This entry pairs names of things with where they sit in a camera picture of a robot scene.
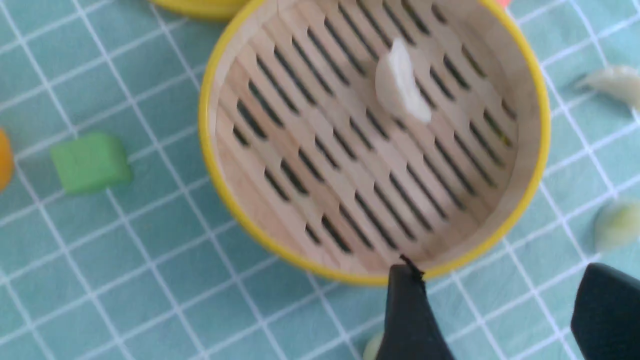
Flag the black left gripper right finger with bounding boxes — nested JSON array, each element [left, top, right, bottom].
[[570, 263, 640, 360]]

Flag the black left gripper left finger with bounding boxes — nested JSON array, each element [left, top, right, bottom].
[[375, 255, 455, 360]]

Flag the greenish dumpling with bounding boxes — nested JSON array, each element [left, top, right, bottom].
[[362, 332, 384, 360]]

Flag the pale dumpling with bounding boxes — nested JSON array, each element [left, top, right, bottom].
[[593, 199, 640, 253]]

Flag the white dumpling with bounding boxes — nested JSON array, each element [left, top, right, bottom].
[[574, 64, 640, 111], [374, 38, 432, 124]]

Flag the bamboo steamer tray yellow rim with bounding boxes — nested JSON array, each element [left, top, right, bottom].
[[199, 0, 551, 286]]

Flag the woven bamboo steamer lid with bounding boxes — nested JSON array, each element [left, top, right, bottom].
[[150, 0, 249, 21]]

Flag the green cube block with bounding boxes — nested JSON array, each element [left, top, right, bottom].
[[50, 132, 134, 195]]

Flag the orange red pear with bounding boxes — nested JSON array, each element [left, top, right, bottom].
[[0, 129, 14, 192]]

